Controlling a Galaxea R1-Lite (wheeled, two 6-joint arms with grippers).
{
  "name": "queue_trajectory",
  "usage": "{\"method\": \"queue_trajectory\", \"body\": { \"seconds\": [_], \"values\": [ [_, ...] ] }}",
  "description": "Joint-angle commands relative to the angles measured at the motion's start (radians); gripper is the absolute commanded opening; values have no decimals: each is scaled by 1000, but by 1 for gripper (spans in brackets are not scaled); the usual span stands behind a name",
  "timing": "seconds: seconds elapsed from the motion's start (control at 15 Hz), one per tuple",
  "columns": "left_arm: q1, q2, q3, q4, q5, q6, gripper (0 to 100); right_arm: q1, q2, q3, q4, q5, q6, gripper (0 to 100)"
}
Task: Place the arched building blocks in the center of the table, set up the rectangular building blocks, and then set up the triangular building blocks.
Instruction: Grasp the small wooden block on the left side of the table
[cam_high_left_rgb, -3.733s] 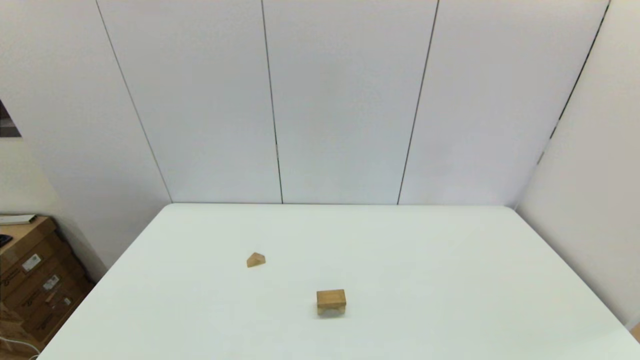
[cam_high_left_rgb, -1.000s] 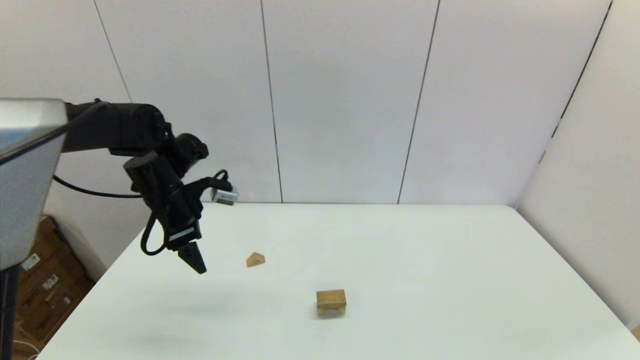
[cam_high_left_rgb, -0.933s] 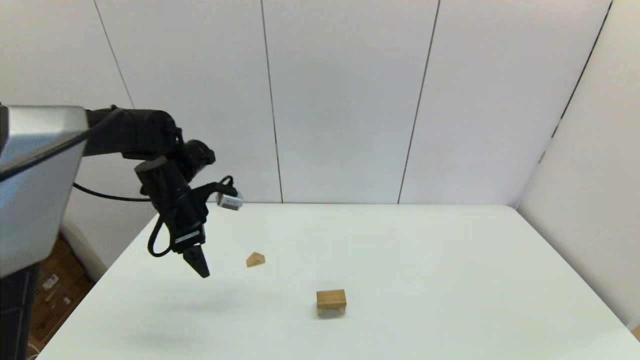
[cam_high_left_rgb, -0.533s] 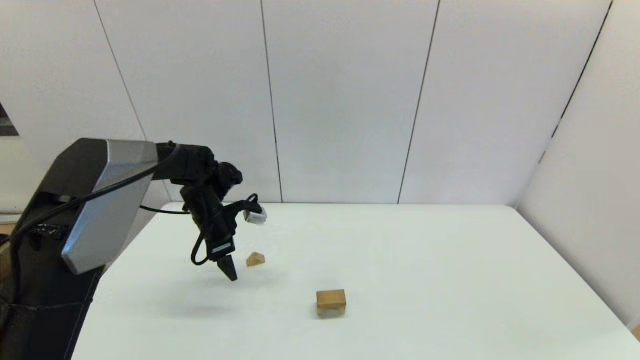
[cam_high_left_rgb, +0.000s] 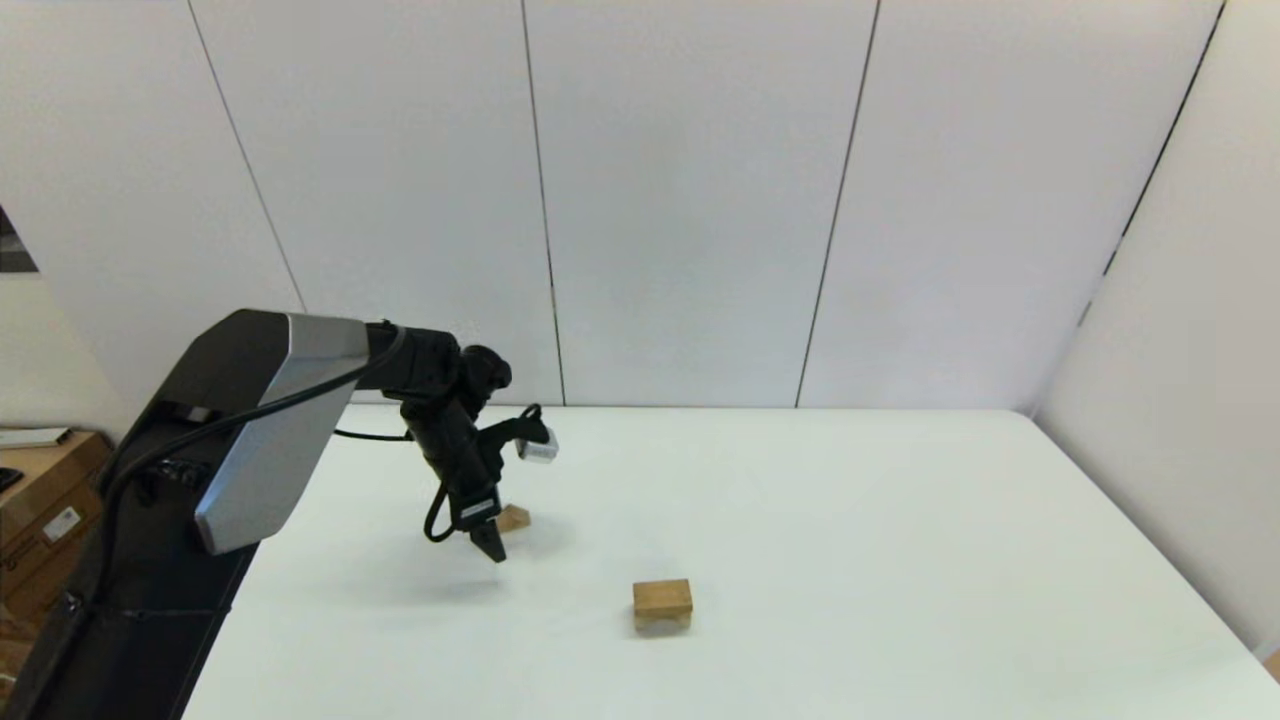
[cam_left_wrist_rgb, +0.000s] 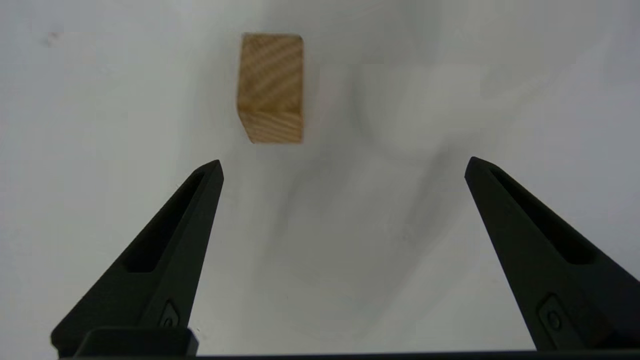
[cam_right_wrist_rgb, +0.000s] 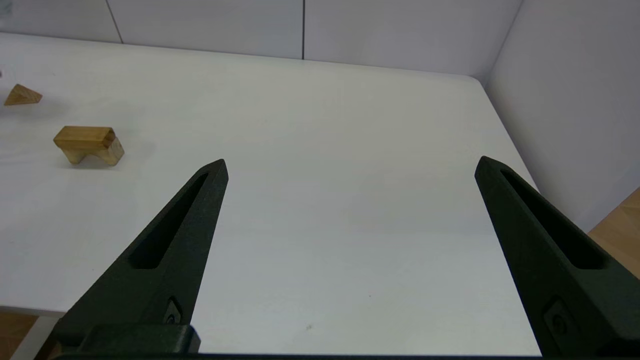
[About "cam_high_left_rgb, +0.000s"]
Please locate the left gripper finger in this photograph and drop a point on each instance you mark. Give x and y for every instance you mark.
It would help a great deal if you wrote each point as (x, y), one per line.
(490, 545)

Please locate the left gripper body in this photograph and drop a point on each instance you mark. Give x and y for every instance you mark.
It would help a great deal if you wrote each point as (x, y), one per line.
(472, 495)

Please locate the triangular wooden building block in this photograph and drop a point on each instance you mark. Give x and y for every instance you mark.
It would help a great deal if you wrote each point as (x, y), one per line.
(515, 518)

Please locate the rectangular wooden building block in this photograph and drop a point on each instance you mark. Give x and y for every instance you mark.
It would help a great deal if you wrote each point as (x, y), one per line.
(662, 597)

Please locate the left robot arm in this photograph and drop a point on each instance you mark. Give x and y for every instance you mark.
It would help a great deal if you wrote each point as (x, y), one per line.
(250, 400)

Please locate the white flat strip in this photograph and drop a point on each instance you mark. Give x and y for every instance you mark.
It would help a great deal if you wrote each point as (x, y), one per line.
(35, 437)

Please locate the black handheld device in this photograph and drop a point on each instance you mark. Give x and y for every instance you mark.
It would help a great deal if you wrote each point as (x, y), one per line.
(8, 480)

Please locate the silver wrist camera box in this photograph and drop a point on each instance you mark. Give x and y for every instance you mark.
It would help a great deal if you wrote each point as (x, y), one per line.
(538, 448)

